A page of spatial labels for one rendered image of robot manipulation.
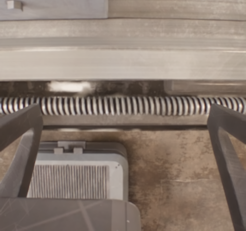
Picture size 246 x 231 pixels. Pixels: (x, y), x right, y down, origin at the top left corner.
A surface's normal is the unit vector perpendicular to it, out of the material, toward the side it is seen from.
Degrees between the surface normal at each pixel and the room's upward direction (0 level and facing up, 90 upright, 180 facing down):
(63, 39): 45
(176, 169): 0
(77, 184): 0
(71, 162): 0
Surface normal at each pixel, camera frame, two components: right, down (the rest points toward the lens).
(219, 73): 0.01, 0.66
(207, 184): 0.02, 0.10
